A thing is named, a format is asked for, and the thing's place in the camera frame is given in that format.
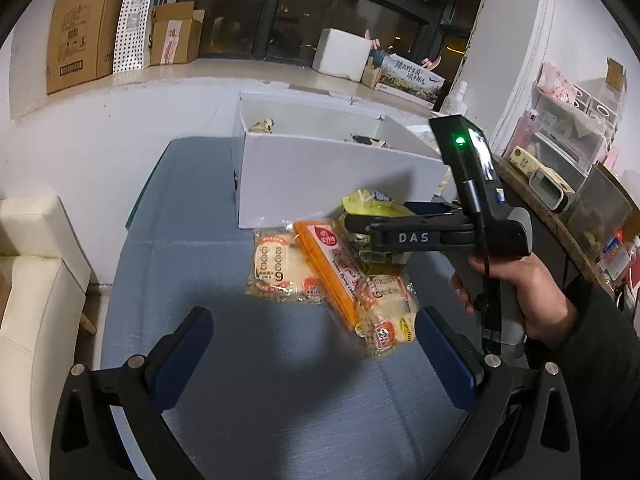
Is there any blue table cloth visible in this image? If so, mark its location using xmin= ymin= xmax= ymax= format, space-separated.
xmin=101 ymin=138 xmax=465 ymax=479

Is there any wooden side shelf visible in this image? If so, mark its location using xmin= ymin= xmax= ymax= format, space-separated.
xmin=494 ymin=155 xmax=614 ymax=298

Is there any round bun packet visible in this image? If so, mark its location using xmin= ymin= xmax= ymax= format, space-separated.
xmin=355 ymin=274 xmax=419 ymax=358
xmin=246 ymin=228 xmax=326 ymax=304

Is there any orange flying cake packet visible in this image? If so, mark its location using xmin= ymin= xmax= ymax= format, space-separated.
xmin=293 ymin=220 xmax=366 ymax=330

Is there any tissue box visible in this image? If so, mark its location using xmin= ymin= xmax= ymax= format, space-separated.
xmin=408 ymin=124 xmax=451 ymax=197

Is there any white plastic bottle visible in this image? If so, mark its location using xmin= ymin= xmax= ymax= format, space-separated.
xmin=439 ymin=80 xmax=468 ymax=116

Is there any small white digital clock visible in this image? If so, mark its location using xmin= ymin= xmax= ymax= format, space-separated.
xmin=528 ymin=167 xmax=575 ymax=214

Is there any cream leather sofa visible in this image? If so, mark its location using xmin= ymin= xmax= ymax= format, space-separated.
xmin=1 ymin=195 xmax=91 ymax=479

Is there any small open cardboard box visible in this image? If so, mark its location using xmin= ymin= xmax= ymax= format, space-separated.
xmin=150 ymin=1 xmax=205 ymax=66

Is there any white dotted paper bag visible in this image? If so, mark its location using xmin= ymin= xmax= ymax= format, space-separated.
xmin=113 ymin=0 xmax=176 ymax=74

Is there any beige puffed snack packet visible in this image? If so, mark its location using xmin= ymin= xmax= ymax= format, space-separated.
xmin=248 ymin=118 xmax=274 ymax=134

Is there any large cardboard box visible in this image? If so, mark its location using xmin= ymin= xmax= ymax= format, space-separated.
xmin=46 ymin=0 xmax=122 ymax=94

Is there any white open storage box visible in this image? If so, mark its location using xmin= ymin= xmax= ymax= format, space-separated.
xmin=232 ymin=92 xmax=447 ymax=229

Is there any clear plastic drawer organizer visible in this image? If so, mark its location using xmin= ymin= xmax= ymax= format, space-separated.
xmin=503 ymin=58 xmax=627 ymax=188

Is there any cow-pattern snack bag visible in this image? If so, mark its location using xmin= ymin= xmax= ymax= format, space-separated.
xmin=352 ymin=134 xmax=388 ymax=148

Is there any white foam box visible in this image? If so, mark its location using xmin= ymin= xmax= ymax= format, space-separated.
xmin=312 ymin=28 xmax=371 ymax=82

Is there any dark clear container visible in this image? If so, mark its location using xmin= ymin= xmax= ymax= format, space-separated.
xmin=565 ymin=162 xmax=632 ymax=260

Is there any person's dark-sleeved forearm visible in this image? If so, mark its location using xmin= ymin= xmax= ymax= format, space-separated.
xmin=553 ymin=278 xmax=639 ymax=479

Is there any yellow-green snack bag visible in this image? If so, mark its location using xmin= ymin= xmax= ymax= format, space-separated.
xmin=337 ymin=188 xmax=412 ymax=275

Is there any printed landscape carton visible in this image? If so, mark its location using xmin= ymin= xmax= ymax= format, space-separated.
xmin=374 ymin=54 xmax=445 ymax=110

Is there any person's right hand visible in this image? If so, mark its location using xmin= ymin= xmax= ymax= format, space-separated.
xmin=449 ymin=251 xmax=578 ymax=347

